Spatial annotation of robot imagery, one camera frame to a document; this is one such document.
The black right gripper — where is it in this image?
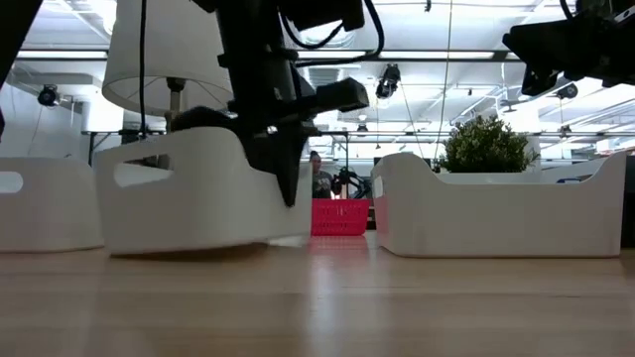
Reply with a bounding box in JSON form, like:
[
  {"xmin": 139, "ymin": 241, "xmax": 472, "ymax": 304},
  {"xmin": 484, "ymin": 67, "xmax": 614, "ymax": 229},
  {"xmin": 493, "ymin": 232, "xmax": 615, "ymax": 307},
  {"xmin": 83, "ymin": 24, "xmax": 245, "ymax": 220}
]
[{"xmin": 502, "ymin": 0, "xmax": 635, "ymax": 98}]

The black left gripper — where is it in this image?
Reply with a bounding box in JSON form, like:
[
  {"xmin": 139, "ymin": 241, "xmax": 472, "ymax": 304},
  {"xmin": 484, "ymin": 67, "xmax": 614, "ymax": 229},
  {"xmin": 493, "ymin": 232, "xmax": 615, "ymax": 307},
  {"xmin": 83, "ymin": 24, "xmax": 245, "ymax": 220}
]
[{"xmin": 171, "ymin": 29, "xmax": 371, "ymax": 208}]

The white plastic basket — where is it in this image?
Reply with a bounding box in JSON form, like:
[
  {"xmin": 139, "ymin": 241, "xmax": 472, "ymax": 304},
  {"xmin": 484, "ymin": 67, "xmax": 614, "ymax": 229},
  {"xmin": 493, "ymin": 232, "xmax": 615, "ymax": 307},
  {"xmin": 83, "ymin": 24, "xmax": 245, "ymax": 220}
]
[
  {"xmin": 370, "ymin": 151, "xmax": 628, "ymax": 259},
  {"xmin": 92, "ymin": 126, "xmax": 314, "ymax": 257},
  {"xmin": 0, "ymin": 157, "xmax": 105, "ymax": 254}
]

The black ceiling spotlight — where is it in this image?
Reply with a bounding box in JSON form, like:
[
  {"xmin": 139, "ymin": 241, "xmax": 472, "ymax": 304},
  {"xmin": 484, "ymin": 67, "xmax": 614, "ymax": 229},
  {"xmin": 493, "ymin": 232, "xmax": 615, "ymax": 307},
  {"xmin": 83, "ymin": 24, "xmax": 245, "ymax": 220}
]
[
  {"xmin": 374, "ymin": 62, "xmax": 402, "ymax": 100},
  {"xmin": 37, "ymin": 83, "xmax": 62, "ymax": 108},
  {"xmin": 555, "ymin": 82, "xmax": 580, "ymax": 101}
]

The person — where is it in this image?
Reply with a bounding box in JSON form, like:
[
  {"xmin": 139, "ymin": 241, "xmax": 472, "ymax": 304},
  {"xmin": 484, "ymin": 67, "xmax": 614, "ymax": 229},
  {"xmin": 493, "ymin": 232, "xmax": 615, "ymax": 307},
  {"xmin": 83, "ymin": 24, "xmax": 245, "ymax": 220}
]
[{"xmin": 308, "ymin": 150, "xmax": 335, "ymax": 200}]

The red plastic mesh basket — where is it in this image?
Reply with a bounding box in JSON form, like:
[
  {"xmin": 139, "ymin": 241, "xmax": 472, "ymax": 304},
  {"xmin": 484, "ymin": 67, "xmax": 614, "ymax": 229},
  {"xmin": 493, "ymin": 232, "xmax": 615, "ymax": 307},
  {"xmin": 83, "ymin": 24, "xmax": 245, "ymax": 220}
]
[{"xmin": 311, "ymin": 197, "xmax": 372, "ymax": 237}]

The ceiling light strip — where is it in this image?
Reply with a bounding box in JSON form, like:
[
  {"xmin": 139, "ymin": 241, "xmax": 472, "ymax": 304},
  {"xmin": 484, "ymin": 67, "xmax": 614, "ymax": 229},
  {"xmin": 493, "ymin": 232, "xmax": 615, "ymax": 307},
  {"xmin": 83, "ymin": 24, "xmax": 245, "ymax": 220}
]
[
  {"xmin": 16, "ymin": 49, "xmax": 109, "ymax": 60},
  {"xmin": 297, "ymin": 49, "xmax": 497, "ymax": 60}
]

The small green potted plant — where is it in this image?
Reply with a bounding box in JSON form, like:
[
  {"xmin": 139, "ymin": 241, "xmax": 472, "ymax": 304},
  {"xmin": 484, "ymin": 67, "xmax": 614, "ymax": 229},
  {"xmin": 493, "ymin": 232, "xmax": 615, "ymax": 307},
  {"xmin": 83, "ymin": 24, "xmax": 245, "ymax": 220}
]
[{"xmin": 438, "ymin": 113, "xmax": 541, "ymax": 175}]

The white shade table lamp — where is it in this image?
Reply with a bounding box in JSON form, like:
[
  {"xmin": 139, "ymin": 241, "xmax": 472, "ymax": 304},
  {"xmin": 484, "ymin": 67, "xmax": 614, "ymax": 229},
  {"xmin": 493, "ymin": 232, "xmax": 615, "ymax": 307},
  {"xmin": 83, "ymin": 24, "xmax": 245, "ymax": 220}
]
[{"xmin": 101, "ymin": 0, "xmax": 235, "ymax": 133}]

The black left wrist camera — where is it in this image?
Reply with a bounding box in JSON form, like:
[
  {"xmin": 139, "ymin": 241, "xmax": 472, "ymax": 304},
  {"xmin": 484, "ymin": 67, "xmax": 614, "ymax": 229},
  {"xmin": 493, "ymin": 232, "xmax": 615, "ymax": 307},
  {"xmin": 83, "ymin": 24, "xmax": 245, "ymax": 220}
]
[{"xmin": 277, "ymin": 0, "xmax": 366, "ymax": 33}]

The black cable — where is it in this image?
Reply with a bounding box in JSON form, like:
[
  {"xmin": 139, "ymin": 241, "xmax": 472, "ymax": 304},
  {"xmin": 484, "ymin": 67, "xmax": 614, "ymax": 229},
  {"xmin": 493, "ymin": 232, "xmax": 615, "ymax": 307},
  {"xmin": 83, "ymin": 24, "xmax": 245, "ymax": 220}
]
[{"xmin": 138, "ymin": 0, "xmax": 149, "ymax": 139}]

